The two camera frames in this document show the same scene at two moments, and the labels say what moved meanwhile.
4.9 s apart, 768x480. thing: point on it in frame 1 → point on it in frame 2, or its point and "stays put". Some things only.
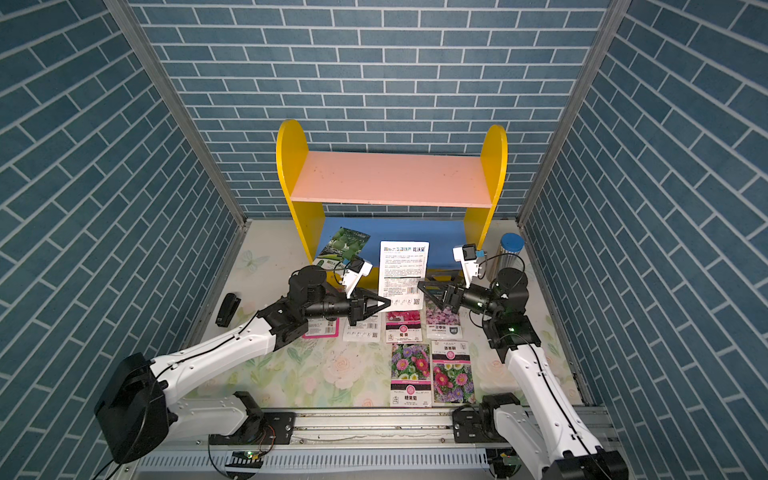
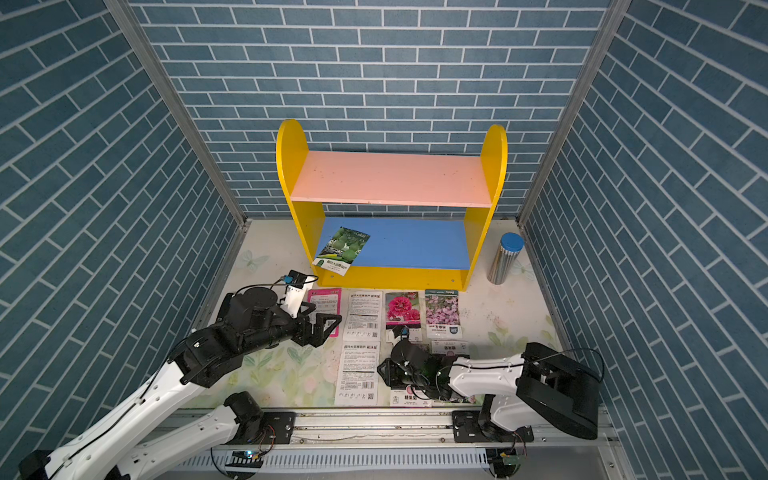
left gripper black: [357, 310] → [317, 336]
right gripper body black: [457, 298] → [397, 376]
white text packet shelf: [402, 266] → [358, 378]
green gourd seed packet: [347, 244] stays put
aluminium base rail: [472, 445] stays put
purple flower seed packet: [443, 323] stays put
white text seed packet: [366, 330] stays put
